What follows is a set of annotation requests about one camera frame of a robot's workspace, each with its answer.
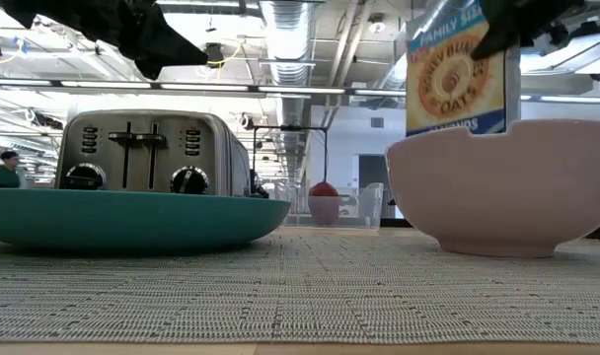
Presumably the clear plastic container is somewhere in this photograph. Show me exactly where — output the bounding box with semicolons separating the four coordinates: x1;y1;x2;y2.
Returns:
274;181;385;231

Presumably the honey oats cereal box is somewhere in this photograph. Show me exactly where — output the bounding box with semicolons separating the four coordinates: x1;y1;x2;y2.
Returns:
406;0;522;138

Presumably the green plate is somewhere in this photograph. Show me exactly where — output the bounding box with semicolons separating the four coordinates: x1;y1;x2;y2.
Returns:
0;187;292;249

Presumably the red apple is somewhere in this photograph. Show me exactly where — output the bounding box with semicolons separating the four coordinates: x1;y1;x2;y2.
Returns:
307;180;340;227

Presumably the grey woven placemat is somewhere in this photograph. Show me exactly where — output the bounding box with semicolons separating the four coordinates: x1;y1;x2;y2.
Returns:
0;231;600;345

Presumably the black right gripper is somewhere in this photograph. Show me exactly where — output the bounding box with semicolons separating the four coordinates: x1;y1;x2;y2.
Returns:
470;0;587;61

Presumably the silver ventilation duct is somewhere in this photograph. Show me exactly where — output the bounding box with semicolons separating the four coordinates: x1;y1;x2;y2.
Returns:
259;0;327;183

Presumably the black rectangular stand frame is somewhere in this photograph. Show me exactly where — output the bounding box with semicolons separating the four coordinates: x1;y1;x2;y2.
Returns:
252;124;330;187

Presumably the black overhead crossbar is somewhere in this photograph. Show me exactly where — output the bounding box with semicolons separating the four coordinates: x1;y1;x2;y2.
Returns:
0;78;600;106

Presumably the person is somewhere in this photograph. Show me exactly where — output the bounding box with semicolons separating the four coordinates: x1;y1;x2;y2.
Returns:
0;150;23;189

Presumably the pink bowl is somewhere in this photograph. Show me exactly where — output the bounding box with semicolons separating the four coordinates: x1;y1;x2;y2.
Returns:
385;117;600;259

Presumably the silver four-slot toaster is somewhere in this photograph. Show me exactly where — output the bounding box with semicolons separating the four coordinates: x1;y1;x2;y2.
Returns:
54;108;252;198

